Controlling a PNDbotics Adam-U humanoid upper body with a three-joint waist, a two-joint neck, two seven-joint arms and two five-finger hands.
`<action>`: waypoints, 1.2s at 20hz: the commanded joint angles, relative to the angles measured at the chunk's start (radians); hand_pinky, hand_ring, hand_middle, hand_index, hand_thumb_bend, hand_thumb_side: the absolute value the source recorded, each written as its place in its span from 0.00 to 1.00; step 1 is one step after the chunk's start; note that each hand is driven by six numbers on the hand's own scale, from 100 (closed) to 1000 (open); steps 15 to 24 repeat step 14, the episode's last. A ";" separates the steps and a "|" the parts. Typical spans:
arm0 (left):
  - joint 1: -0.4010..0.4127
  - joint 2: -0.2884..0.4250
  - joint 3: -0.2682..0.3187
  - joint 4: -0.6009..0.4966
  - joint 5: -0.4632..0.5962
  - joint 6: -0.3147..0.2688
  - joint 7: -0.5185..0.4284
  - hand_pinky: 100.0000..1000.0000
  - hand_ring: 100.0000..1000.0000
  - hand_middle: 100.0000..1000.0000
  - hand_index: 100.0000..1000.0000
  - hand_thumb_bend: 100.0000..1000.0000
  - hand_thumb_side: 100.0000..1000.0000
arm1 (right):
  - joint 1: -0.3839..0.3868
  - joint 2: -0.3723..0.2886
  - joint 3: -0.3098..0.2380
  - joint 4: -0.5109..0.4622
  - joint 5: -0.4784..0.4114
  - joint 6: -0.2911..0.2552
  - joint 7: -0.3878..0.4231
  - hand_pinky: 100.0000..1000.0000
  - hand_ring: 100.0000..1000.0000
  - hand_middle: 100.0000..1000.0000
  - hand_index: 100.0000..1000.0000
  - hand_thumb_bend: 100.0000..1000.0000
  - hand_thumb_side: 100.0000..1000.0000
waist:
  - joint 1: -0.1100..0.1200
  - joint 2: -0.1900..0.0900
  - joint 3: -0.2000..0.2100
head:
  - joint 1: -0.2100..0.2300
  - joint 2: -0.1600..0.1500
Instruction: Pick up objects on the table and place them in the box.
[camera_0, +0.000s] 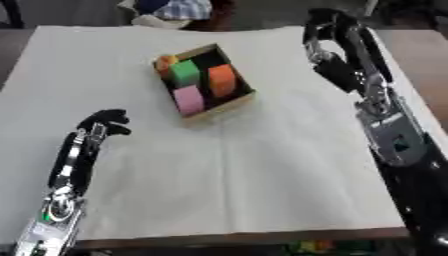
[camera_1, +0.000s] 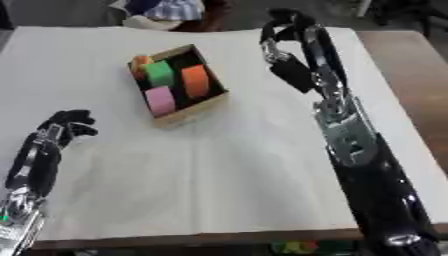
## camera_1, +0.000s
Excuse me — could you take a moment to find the person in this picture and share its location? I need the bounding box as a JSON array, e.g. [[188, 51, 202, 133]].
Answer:
[[106, 0, 235, 33]]

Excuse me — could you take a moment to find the pink block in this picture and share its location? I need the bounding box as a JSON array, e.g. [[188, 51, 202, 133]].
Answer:
[[143, 86, 177, 117]]

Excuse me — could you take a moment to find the tan cardboard box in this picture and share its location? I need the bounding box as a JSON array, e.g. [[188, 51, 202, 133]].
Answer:
[[126, 43, 231, 129]]

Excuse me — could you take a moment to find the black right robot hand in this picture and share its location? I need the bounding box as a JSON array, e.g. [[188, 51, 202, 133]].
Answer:
[[257, 7, 352, 101]]

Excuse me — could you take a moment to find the orange block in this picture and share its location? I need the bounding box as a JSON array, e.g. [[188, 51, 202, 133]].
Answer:
[[180, 64, 212, 99]]

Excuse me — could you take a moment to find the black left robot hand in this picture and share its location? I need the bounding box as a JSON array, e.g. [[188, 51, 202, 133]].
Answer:
[[3, 109, 100, 198]]

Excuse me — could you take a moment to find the green block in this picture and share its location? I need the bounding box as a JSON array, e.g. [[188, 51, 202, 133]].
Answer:
[[143, 60, 177, 88]]

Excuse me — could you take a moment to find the small orange toy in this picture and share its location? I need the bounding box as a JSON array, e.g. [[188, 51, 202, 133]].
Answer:
[[129, 55, 154, 80]]

